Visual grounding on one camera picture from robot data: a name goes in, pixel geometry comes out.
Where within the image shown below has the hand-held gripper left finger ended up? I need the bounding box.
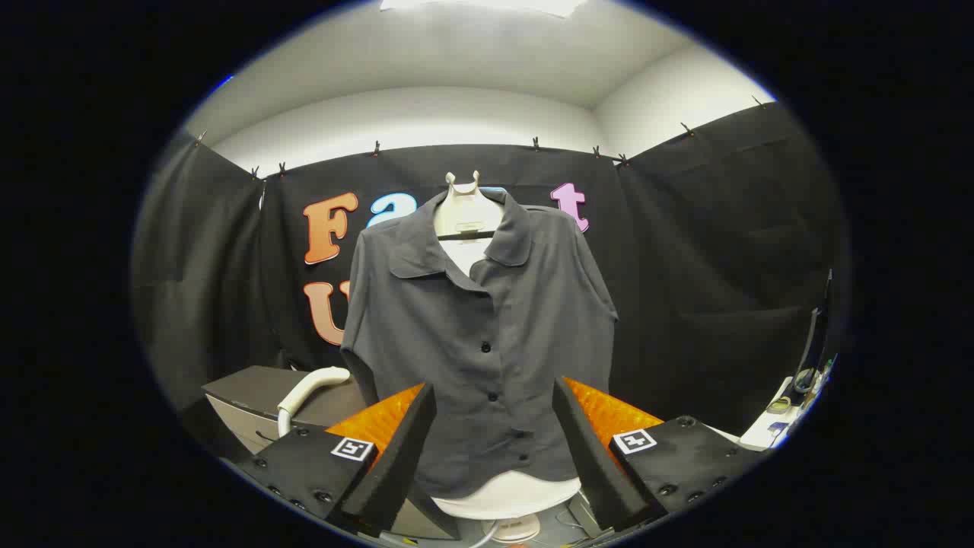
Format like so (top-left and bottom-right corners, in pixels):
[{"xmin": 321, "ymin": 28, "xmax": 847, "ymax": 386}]
[{"xmin": 228, "ymin": 382, "xmax": 438, "ymax": 537}]

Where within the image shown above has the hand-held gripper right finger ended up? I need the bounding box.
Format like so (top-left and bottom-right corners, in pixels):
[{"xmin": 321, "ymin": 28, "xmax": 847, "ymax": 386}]
[{"xmin": 552, "ymin": 375, "xmax": 768, "ymax": 534}]

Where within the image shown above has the white garment steamer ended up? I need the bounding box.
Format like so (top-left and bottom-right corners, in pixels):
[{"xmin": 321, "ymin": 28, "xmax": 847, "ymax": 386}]
[{"xmin": 276, "ymin": 367, "xmax": 351, "ymax": 438}]

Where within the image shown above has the grey button shirt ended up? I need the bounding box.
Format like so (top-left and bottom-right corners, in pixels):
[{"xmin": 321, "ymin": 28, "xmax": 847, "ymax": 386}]
[{"xmin": 340, "ymin": 186, "xmax": 619, "ymax": 499}]

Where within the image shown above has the grey drawer cabinet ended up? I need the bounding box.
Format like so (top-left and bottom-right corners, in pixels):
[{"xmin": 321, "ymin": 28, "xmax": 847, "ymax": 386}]
[{"xmin": 202, "ymin": 365, "xmax": 457, "ymax": 541}]

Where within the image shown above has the white side desk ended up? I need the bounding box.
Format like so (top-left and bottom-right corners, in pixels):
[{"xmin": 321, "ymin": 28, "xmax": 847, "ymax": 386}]
[{"xmin": 738, "ymin": 377, "xmax": 819, "ymax": 450}]

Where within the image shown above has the black desk stand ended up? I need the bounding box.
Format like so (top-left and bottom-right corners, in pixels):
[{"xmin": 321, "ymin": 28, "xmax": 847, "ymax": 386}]
[{"xmin": 791, "ymin": 266, "xmax": 834, "ymax": 404}]

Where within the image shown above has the white mannequin torso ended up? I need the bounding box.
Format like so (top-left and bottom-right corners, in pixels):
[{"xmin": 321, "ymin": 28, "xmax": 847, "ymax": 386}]
[{"xmin": 430, "ymin": 171, "xmax": 583, "ymax": 543}]

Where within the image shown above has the row of black cloth clips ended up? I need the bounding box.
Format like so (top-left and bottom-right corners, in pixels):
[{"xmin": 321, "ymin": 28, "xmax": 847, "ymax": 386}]
[{"xmin": 194, "ymin": 95, "xmax": 769, "ymax": 183}]

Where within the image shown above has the ceiling light panel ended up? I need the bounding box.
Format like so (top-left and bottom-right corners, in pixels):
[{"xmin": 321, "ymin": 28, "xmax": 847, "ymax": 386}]
[{"xmin": 380, "ymin": 0, "xmax": 587, "ymax": 18}]

